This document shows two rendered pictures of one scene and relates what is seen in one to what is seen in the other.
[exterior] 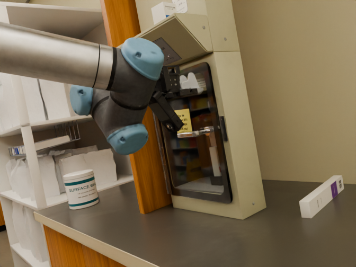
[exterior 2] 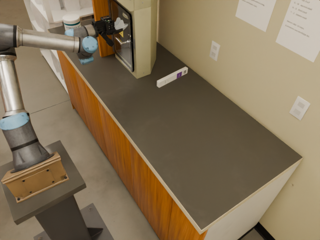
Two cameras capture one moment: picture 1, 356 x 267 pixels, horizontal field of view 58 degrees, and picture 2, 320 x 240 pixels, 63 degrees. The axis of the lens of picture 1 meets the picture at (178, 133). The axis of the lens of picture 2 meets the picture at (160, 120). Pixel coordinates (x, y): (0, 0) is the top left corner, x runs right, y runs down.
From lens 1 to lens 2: 1.04 m
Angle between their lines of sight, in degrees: 43
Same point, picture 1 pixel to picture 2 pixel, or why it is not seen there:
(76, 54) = (66, 46)
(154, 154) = not seen: hidden behind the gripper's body
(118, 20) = not seen: outside the picture
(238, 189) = (136, 68)
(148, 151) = not seen: hidden behind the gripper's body
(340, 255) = (151, 108)
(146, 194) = (103, 48)
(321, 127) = (192, 40)
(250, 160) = (145, 56)
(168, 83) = (107, 29)
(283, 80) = (185, 6)
